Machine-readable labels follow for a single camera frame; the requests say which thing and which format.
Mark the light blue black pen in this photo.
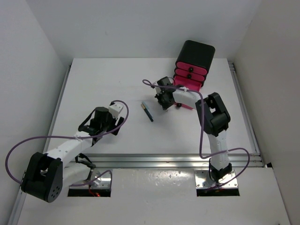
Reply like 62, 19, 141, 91
142, 101, 154, 122

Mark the black drawer cabinet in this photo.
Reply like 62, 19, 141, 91
175, 40, 216, 77

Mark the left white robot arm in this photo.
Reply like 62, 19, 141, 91
21, 102, 125, 203

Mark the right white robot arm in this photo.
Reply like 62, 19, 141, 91
151, 77, 232, 184

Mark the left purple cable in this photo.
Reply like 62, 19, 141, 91
5, 100, 129, 187

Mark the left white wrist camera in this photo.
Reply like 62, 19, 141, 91
108, 103, 123, 119

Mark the aluminium frame rail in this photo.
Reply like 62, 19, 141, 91
39, 153, 265, 169

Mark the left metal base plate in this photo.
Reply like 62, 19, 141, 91
70, 169, 113, 189

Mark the metal base plate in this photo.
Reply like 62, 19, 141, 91
70, 169, 113, 189
195, 169, 238, 189

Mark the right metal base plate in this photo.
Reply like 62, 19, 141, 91
195, 169, 238, 189

